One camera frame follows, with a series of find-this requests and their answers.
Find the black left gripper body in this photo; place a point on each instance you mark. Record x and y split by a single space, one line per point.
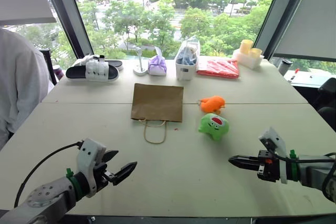
101 171

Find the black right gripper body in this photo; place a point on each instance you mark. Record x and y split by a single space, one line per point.
269 169

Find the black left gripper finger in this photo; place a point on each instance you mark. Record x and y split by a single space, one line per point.
110 155
126 171

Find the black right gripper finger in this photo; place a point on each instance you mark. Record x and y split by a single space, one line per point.
248 167
244 159

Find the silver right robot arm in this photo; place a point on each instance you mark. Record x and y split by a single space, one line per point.
312 169

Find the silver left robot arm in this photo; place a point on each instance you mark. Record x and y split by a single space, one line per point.
47 197

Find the brown paper bag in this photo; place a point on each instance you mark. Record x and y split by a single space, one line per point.
157 102

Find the clear bag of plush toys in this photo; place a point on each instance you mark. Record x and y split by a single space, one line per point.
187 53

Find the green plush toy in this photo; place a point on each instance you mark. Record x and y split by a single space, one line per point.
214 127

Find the orange plush toy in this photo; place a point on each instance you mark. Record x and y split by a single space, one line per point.
212 104

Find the white hook stand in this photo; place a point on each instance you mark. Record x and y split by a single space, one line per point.
140 69

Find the black office chair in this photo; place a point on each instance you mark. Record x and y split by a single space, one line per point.
326 98

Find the red packaged cloth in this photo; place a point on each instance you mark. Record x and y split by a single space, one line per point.
219 68

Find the white side table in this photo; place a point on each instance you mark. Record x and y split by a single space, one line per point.
304 78

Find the purple cup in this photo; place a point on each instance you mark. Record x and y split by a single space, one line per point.
58 72

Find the white crumpled plastic wrap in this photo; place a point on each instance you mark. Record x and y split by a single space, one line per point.
85 60

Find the white cup holder tray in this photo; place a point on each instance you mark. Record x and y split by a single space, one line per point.
246 60

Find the grey thermos cup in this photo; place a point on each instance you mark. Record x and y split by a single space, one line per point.
284 67

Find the purple and white cloth pouch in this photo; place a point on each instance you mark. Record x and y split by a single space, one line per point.
157 65

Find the white plastic basket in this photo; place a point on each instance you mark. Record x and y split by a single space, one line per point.
185 72

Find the short yellow plastic cup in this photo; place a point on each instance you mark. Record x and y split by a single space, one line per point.
255 53

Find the tall yellow plastic cup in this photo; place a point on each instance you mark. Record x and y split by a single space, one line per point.
246 46

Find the person in white shirt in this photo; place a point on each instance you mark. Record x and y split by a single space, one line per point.
18 82

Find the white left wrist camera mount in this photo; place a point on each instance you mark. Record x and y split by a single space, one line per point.
88 153

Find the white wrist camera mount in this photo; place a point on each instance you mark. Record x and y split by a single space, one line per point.
88 153
275 138

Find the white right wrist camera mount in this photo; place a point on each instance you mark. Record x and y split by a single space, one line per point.
275 138

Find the black chair frame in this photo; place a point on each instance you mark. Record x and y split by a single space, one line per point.
48 64

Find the dark window frame post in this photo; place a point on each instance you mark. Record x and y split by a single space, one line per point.
71 16
278 6

